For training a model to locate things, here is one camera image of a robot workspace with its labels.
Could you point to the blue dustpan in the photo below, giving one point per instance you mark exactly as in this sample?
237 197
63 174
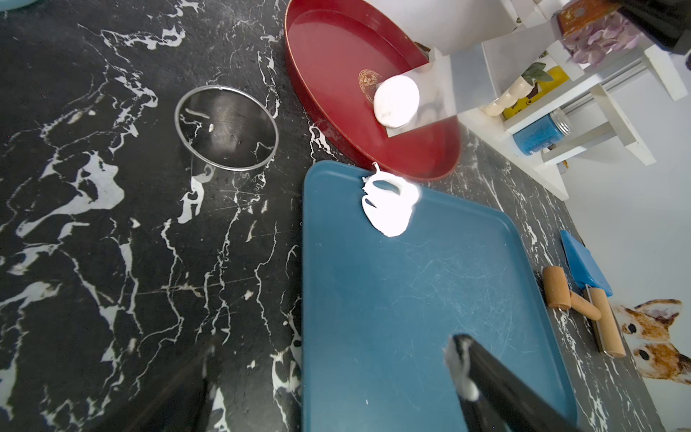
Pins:
583 267

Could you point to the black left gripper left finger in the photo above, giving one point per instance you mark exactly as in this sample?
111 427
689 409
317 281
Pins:
179 400

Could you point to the round cut dough wrapper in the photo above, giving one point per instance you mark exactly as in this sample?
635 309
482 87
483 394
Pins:
396 102

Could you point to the round red tray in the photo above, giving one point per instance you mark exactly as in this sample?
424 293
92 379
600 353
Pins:
329 44

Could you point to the white tiered shelf stand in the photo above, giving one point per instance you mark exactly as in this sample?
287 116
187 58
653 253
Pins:
594 85

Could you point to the blue rectangular tray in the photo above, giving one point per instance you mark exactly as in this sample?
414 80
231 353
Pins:
377 312

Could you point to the wooden dough roller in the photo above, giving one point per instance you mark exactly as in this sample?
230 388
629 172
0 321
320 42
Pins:
594 306

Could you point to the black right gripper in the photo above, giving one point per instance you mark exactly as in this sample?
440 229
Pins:
665 22

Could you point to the white dough piece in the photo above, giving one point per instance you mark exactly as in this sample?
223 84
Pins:
389 201

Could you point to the metal scraper wooden handle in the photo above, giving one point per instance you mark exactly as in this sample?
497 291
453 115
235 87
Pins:
468 79

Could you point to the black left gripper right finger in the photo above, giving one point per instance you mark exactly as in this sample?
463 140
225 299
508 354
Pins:
491 397

